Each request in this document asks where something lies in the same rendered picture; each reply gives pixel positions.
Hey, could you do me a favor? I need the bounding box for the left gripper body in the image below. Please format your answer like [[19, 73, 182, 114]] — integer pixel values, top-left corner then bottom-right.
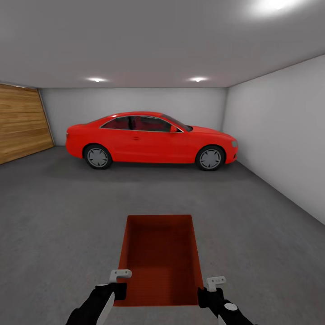
[[110, 283, 127, 300]]

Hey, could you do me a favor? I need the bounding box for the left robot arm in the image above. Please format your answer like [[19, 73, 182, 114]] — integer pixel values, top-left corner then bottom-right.
[[66, 269, 132, 325]]

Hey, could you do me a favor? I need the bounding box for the storage box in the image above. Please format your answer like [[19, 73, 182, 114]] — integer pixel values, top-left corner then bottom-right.
[[113, 215, 205, 307]]

